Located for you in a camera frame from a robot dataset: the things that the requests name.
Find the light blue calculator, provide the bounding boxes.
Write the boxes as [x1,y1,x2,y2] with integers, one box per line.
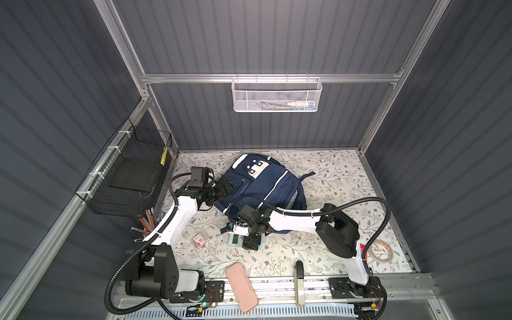
[227,233,267,250]

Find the navy blue student backpack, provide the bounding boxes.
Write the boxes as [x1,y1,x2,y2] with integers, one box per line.
[214,153,314,233]

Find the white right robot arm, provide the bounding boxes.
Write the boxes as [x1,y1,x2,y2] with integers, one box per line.
[237,196,391,297]

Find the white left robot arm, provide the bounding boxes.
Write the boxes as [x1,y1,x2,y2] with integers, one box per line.
[104,167,233,315]

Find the yellow ruler in basket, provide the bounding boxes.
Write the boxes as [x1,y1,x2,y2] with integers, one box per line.
[160,147,168,166]

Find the floral table mat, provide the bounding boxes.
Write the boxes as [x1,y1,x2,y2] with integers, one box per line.
[171,150,414,278]

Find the coloured pencils cup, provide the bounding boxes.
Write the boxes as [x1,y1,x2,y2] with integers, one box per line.
[130,207,160,243]

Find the black notebook in basket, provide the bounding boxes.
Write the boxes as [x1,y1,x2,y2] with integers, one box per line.
[109,158,161,193]

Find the roll of clear tape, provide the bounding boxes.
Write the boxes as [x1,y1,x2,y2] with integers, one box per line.
[368,240,394,263]

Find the black wire wall basket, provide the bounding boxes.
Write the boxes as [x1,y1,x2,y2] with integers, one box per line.
[75,121,173,218]

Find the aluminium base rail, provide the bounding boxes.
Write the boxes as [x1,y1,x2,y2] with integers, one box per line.
[115,273,437,309]

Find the white wire mesh basket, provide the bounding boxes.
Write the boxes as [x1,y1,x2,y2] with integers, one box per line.
[231,76,323,113]

